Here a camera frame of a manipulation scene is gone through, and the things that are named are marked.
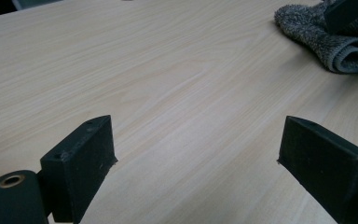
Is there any grey fuzzy cloth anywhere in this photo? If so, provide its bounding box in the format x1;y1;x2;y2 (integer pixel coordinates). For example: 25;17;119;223
273;0;358;75

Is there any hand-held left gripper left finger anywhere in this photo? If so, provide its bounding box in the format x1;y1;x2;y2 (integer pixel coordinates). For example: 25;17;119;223
40;115;118;224

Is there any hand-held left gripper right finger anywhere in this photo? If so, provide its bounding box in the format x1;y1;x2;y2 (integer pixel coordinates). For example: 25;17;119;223
277;116;358;224

